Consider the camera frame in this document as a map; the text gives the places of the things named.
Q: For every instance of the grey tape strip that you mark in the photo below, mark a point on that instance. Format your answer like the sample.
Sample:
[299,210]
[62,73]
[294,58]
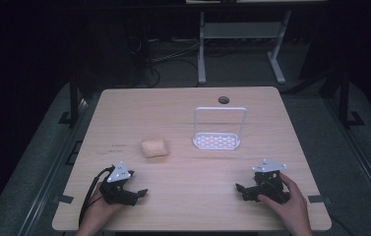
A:
[317,198]
[64,199]

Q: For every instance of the aluminium floor rail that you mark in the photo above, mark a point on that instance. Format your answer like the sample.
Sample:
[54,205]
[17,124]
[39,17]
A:
[55,164]
[360,157]

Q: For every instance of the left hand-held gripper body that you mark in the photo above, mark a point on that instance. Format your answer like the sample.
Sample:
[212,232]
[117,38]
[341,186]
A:
[115,191]

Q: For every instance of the beige sponge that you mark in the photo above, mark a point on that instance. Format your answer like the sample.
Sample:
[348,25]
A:
[154,147]

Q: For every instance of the black metal stand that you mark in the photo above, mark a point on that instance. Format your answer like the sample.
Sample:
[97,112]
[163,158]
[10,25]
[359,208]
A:
[74,98]
[344,98]

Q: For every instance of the person's left hand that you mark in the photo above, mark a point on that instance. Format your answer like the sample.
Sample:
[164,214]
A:
[96,213]

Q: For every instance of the white metal stand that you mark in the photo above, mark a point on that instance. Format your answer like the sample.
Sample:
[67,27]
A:
[238,30]

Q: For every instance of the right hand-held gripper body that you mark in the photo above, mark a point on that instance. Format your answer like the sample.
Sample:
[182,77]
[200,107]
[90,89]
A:
[268,183]

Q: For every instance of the person's right hand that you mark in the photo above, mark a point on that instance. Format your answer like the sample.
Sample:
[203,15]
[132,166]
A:
[293,206]

